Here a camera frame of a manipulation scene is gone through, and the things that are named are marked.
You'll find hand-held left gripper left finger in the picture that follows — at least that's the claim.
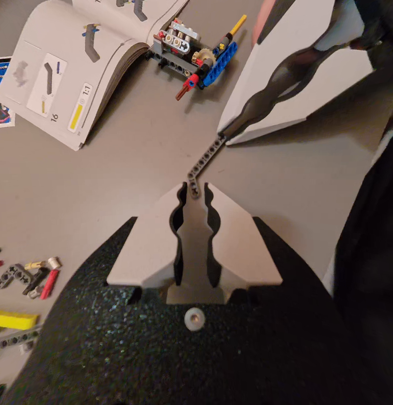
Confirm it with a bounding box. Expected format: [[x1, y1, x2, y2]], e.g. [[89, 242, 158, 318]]
[[106, 181, 189, 305]]

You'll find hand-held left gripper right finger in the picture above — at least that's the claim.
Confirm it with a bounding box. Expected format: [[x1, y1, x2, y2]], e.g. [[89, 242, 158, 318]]
[[204, 182, 284, 304]]

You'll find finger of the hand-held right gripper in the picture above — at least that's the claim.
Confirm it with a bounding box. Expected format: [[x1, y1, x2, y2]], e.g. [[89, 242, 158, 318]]
[[216, 0, 365, 136], [224, 40, 375, 147]]

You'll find dark grey bent beam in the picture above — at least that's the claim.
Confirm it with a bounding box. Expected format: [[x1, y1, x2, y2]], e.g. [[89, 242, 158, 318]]
[[187, 133, 227, 198]]

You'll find toy brick vehicle assembly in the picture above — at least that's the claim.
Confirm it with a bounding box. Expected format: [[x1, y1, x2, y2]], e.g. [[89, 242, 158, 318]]
[[145, 14, 247, 102]]

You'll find instruction booklet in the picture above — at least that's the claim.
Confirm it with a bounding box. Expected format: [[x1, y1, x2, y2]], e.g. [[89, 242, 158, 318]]
[[0, 0, 190, 152]]

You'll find person's right hand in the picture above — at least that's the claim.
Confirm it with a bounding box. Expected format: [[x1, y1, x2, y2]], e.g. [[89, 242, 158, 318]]
[[251, 0, 278, 47]]

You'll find red connector piece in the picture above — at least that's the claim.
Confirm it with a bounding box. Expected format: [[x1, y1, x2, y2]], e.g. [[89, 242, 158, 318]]
[[40, 269, 61, 299]]

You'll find black connector piece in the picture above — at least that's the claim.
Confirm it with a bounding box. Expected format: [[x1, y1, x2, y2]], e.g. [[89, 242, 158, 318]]
[[23, 267, 50, 295]]

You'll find person's black garment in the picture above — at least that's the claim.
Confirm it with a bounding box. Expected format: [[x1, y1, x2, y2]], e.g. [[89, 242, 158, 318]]
[[333, 71, 393, 405]]

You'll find grey angled beam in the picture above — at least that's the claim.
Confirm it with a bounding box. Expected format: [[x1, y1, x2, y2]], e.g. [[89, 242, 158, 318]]
[[0, 263, 34, 289]]

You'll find yellow panel piece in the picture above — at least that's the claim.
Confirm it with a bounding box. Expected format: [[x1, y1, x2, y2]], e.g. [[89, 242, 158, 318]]
[[0, 309, 39, 329]]

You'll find long dark grey beam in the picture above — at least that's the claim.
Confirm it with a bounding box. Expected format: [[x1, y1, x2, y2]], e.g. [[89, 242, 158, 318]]
[[0, 327, 42, 352]]

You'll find blue and pink sticker sheet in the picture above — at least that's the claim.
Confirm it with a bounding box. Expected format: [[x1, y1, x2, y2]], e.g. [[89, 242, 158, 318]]
[[0, 57, 16, 128]]

